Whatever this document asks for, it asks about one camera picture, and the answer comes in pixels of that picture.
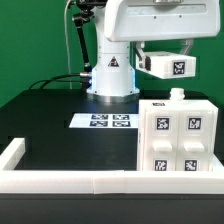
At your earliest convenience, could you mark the white U-shaped fence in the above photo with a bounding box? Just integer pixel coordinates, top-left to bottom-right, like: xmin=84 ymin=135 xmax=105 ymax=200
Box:
xmin=0 ymin=138 xmax=224 ymax=194

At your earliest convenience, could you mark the white base tag plate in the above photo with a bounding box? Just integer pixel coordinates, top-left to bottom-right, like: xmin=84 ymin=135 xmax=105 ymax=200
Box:
xmin=69 ymin=113 xmax=138 ymax=129

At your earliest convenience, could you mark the black cable bundle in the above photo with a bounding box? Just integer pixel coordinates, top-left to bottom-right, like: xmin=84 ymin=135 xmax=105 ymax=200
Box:
xmin=29 ymin=73 xmax=92 ymax=90

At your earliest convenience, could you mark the white cabinet door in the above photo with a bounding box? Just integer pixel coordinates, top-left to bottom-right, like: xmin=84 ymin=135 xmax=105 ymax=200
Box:
xmin=176 ymin=111 xmax=209 ymax=172
xmin=144 ymin=112 xmax=178 ymax=171

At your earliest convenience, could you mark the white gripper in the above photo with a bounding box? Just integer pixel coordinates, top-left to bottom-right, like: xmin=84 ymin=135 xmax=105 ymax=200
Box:
xmin=104 ymin=0 xmax=221 ymax=70

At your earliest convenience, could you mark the white cable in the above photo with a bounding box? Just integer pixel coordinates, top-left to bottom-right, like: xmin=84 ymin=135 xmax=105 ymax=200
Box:
xmin=63 ymin=0 xmax=74 ymax=90

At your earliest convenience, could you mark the small white cabinet top block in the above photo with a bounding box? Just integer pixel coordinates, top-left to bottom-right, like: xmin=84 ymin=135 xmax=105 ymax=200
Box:
xmin=136 ymin=51 xmax=196 ymax=79

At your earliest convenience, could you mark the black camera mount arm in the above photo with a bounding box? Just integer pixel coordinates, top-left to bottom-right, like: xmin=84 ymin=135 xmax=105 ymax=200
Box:
xmin=72 ymin=0 xmax=108 ymax=72

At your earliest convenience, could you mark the white cabinet body box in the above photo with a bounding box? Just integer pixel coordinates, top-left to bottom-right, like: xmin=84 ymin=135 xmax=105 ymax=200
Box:
xmin=137 ymin=88 xmax=218 ymax=172

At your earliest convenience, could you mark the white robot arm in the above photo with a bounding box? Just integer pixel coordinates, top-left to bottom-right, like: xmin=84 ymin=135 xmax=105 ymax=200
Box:
xmin=87 ymin=0 xmax=220 ymax=102

